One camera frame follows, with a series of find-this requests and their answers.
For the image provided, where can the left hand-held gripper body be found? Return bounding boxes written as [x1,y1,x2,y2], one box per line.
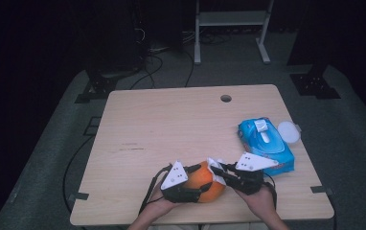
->
[160,160,205,204]

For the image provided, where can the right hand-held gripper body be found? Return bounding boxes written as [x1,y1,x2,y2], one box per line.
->
[229,151,280,196]

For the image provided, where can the orange plush toy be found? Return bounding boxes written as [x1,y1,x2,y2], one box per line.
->
[182,160,228,204]

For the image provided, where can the white wet wipe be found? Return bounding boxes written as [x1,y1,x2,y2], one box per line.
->
[206,156,229,187]

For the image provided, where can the blue wet wipe pack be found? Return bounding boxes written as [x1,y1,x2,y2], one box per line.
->
[237,117,303,176]

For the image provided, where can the person's left hand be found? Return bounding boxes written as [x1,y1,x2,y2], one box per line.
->
[145,188,181,222]

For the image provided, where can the person's right hand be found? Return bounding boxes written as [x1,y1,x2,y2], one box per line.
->
[234,185,279,222]

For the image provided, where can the grey tape piece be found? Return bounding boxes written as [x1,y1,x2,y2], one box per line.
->
[67,192,90,202]
[309,185,334,196]

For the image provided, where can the black stand base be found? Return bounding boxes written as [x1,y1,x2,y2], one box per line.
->
[74,68,141,104]
[287,63,342,100]

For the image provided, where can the white metal stand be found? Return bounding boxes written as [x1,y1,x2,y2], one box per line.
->
[194,0,275,66]

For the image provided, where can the right hand-held gripper cable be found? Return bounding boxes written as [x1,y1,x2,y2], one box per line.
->
[262,172,279,211]

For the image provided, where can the hand-held gripper cable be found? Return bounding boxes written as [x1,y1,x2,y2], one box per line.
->
[262,172,279,211]
[138,163,174,216]

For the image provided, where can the left hand-held gripper cable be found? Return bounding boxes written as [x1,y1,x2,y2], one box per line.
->
[138,163,174,216]

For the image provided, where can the black straight floor cable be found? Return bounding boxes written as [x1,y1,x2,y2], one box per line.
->
[183,50,195,88]

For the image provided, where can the black looped floor cable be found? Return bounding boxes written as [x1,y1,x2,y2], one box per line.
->
[129,54,165,90]

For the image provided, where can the long black floor cable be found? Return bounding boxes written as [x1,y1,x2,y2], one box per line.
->
[61,135,95,215]

